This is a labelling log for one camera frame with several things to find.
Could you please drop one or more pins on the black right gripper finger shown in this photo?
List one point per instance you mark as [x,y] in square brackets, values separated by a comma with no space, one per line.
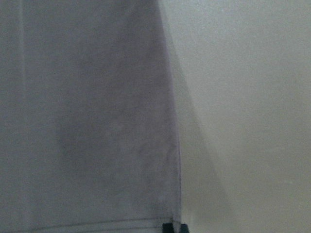
[171,228]

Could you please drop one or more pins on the dark brown t-shirt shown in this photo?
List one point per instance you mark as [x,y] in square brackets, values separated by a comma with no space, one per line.
[88,132]

